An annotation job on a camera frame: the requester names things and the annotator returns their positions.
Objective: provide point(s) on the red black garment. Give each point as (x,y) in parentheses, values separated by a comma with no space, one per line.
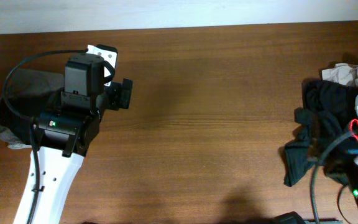
(353,127)

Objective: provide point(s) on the dark teal black garment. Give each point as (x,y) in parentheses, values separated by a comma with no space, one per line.
(328,109)

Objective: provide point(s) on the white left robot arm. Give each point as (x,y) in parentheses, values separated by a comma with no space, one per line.
(61,134)

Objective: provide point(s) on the black logo t-shirt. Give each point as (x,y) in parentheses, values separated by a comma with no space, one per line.
(14,129)

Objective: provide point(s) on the grey folded shirt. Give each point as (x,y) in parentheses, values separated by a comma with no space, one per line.
(29,92)

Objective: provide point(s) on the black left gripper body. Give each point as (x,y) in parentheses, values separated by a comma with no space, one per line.
(125,93)

